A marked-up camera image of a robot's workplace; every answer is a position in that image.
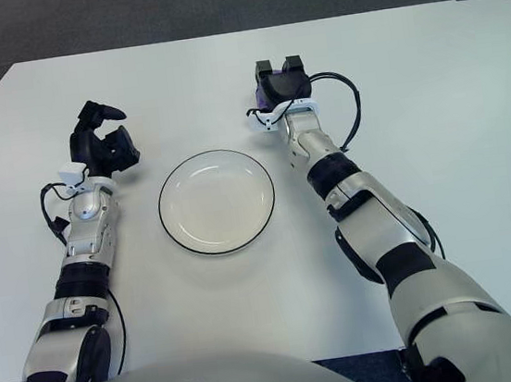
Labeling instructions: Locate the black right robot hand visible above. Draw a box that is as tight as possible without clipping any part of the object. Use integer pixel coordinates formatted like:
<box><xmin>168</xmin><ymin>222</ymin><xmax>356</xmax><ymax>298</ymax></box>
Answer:
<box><xmin>251</xmin><ymin>53</ymin><xmax>316</xmax><ymax>109</ymax></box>

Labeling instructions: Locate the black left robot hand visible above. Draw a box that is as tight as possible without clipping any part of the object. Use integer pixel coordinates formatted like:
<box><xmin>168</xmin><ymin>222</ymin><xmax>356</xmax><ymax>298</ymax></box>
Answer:
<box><xmin>62</xmin><ymin>94</ymin><xmax>144</xmax><ymax>182</ymax></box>

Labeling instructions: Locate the purple tissue paper pack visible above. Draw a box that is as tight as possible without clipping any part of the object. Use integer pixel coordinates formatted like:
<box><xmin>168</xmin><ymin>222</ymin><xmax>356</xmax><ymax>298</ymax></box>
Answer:
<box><xmin>253</xmin><ymin>84</ymin><xmax>274</xmax><ymax>113</ymax></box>

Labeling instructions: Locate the white plate with black rim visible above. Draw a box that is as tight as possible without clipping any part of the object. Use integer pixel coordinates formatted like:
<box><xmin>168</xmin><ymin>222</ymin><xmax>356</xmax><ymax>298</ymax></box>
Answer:
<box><xmin>152</xmin><ymin>142</ymin><xmax>283</xmax><ymax>263</ymax></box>

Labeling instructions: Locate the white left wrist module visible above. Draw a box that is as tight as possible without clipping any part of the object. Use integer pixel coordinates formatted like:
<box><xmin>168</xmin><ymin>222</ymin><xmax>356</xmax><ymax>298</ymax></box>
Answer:
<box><xmin>56</xmin><ymin>159</ymin><xmax>93</xmax><ymax>197</ymax></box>

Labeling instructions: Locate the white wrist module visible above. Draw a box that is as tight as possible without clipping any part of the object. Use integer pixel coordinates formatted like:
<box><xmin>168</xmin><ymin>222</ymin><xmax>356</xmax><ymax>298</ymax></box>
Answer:
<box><xmin>249</xmin><ymin>100</ymin><xmax>298</xmax><ymax>134</ymax></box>
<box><xmin>56</xmin><ymin>159</ymin><xmax>93</xmax><ymax>197</ymax></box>

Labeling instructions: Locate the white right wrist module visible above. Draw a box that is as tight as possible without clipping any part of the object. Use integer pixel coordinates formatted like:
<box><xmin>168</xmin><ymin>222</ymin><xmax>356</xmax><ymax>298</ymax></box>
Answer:
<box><xmin>249</xmin><ymin>100</ymin><xmax>298</xmax><ymax>134</ymax></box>

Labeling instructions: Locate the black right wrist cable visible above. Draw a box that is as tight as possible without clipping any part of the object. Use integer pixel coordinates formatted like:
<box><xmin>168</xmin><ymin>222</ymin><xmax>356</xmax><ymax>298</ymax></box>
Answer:
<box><xmin>308</xmin><ymin>66</ymin><xmax>368</xmax><ymax>156</ymax></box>

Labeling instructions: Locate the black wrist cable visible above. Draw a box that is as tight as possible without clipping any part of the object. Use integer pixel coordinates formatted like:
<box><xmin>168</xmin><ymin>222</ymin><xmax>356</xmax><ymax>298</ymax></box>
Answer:
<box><xmin>37</xmin><ymin>177</ymin><xmax>99</xmax><ymax>249</ymax></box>
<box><xmin>308</xmin><ymin>66</ymin><xmax>368</xmax><ymax>156</ymax></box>

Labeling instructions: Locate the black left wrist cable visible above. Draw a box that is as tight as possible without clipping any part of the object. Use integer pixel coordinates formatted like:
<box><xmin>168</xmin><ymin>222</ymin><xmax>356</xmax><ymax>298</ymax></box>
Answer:
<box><xmin>37</xmin><ymin>177</ymin><xmax>99</xmax><ymax>249</ymax></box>

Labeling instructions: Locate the thin black left elbow cable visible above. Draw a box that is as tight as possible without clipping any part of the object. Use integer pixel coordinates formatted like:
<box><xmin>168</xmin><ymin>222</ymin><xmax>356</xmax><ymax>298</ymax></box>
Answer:
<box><xmin>106</xmin><ymin>290</ymin><xmax>133</xmax><ymax>372</ymax></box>

